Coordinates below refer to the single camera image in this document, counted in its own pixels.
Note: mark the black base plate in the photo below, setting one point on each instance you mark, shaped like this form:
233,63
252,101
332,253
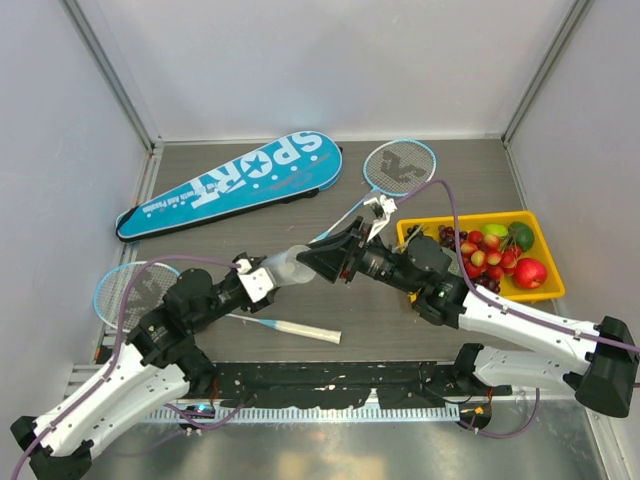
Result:
340,385

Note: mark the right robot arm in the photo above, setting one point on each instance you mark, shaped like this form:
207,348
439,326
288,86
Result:
596,362

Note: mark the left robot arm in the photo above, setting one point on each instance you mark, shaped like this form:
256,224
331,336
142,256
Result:
159,310

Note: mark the black grape bunch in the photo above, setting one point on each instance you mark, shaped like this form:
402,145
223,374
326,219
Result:
416,229

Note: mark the yellow-green fruit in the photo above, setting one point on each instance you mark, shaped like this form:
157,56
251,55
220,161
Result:
498,230

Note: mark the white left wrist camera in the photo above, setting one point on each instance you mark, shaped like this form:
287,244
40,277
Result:
256,279

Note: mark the yellow plastic tray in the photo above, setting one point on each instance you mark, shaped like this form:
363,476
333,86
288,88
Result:
553,288

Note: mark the red apple in tray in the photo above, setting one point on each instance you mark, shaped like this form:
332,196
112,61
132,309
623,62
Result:
529,273

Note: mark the blue racket far right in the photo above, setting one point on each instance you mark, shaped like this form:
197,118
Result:
395,169

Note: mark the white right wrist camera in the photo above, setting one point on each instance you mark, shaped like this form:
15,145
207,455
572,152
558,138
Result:
382,207

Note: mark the red cherry bunch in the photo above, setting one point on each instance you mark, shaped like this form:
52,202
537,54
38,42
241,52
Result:
502,253

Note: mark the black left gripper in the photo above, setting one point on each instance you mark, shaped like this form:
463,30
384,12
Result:
260,303

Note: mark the blue sport racket bag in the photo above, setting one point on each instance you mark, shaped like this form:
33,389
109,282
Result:
291,168

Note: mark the blue racket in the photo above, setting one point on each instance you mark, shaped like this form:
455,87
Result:
395,169
130,290

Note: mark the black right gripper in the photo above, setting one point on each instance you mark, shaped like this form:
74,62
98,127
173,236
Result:
343,253

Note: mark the white shuttlecock tube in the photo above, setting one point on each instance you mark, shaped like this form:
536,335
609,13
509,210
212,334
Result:
286,270

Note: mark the blue racket near left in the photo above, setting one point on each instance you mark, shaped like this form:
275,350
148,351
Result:
130,290

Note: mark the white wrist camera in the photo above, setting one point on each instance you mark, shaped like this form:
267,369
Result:
382,207
256,279

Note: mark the green lime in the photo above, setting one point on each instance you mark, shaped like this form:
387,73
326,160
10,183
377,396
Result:
521,235

